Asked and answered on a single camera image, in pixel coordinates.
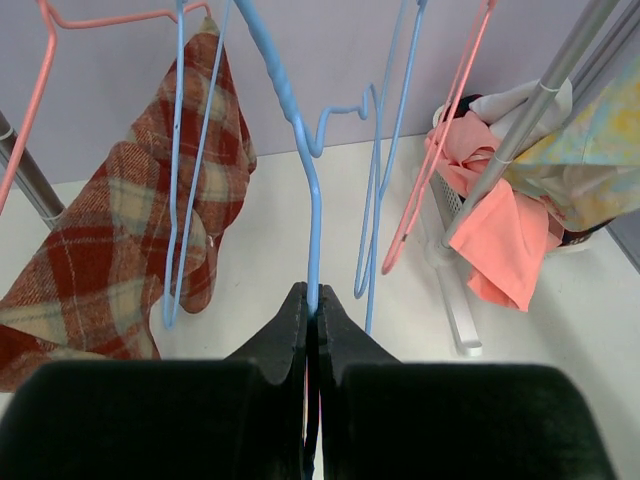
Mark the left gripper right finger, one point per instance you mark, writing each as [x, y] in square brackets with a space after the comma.
[342, 343]

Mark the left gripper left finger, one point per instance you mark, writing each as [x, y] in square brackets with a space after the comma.
[276, 354]

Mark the blue wire hanger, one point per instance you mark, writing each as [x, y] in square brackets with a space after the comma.
[310, 145]
[382, 162]
[172, 289]

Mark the brown plaid garment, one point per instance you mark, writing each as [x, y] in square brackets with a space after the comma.
[88, 290]

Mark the salmon pink skirt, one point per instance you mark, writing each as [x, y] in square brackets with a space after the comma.
[508, 234]

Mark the pink wire hanger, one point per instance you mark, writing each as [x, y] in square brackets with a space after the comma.
[441, 131]
[53, 19]

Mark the white garment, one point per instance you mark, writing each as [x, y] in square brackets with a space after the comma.
[500, 110]

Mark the floral pastel garment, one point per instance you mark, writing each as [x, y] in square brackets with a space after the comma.
[588, 172]

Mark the red plaid skirt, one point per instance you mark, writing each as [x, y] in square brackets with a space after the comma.
[462, 108]

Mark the white plastic basket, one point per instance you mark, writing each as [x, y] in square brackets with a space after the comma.
[450, 195]

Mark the white metal clothes rack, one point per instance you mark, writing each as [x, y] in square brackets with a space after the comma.
[544, 92]

